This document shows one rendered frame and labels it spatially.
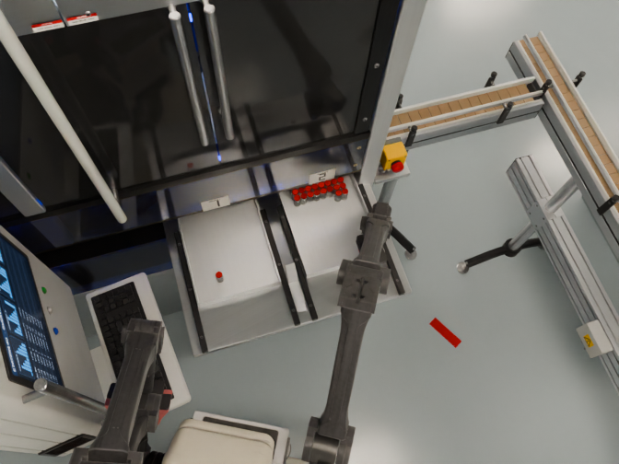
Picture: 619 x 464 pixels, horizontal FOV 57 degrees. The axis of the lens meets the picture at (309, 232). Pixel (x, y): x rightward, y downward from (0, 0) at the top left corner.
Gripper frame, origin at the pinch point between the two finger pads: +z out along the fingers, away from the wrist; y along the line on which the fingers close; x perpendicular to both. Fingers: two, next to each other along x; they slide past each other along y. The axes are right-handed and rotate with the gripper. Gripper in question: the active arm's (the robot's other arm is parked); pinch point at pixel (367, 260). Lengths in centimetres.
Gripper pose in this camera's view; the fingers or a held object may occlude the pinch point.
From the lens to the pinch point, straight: 179.7
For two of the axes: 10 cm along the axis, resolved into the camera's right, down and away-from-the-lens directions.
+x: -9.6, 2.4, -1.6
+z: -0.4, 4.3, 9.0
